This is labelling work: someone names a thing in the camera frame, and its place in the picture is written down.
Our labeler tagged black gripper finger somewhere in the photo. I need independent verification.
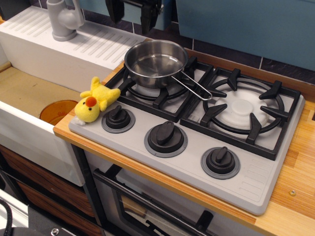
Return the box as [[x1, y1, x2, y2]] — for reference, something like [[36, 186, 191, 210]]
[[140, 0, 162, 34], [105, 0, 125, 24]]

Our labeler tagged stainless steel pan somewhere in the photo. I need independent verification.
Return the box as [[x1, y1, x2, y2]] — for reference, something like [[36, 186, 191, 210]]
[[124, 40, 213, 101]]

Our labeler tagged black left stove knob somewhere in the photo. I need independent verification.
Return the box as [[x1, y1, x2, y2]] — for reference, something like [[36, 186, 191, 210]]
[[101, 105, 135, 134]]

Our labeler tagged black stove knob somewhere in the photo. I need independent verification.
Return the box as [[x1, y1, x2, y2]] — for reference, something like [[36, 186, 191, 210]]
[[144, 120, 188, 158], [101, 105, 135, 134], [201, 147, 241, 180]]

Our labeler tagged black middle stove knob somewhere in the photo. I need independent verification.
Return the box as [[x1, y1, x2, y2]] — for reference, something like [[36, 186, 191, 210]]
[[144, 120, 188, 158]]

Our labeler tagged grey toy stove top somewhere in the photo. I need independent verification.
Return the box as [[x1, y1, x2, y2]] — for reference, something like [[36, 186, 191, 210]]
[[68, 46, 306, 216]]

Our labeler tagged black right stove knob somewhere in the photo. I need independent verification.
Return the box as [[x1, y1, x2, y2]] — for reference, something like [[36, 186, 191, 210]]
[[201, 147, 241, 180]]

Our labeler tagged grey toy faucet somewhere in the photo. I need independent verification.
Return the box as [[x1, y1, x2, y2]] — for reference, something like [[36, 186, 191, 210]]
[[46, 0, 85, 41]]

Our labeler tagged black left burner grate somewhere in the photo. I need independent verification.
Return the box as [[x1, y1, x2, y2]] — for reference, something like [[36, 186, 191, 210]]
[[105, 57, 214, 122]]

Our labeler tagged black burner grate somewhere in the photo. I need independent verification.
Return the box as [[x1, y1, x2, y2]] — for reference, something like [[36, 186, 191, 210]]
[[180, 68, 305, 161], [105, 57, 214, 122]]

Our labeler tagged white toy sink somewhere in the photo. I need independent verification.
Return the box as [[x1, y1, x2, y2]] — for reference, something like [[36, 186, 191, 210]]
[[0, 6, 144, 186]]

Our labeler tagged yellow stuffed duck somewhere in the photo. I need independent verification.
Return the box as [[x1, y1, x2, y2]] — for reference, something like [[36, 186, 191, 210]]
[[74, 77, 121, 125]]

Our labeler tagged orange plastic bowl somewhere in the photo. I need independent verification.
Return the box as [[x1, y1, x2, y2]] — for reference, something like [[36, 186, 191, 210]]
[[39, 100, 78, 125]]

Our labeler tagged black right burner grate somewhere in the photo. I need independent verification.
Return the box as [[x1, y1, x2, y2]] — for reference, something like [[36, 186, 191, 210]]
[[180, 68, 305, 161]]

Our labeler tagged wooden drawer front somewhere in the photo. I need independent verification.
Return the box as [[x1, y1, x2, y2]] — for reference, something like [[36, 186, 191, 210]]
[[0, 146, 104, 236]]

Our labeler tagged toy oven door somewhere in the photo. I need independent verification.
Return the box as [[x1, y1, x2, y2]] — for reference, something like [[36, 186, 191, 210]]
[[92, 165, 253, 236]]

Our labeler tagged black braided cable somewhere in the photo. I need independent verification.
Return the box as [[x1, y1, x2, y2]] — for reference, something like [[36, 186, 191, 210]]
[[0, 198, 13, 236]]

